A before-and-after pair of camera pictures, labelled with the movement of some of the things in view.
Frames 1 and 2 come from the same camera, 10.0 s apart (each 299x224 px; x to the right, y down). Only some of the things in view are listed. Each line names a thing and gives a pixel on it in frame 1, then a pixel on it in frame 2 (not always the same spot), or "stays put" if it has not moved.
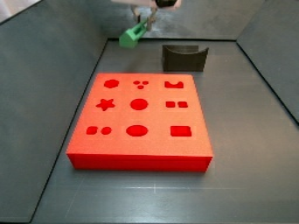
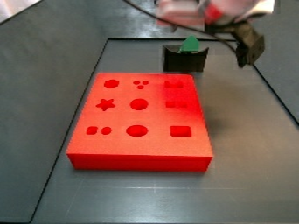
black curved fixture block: (183, 58) stays put
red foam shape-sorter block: (142, 123) stays put
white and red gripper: (163, 4) -> (210, 12)
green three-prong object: (128, 38) -> (191, 45)
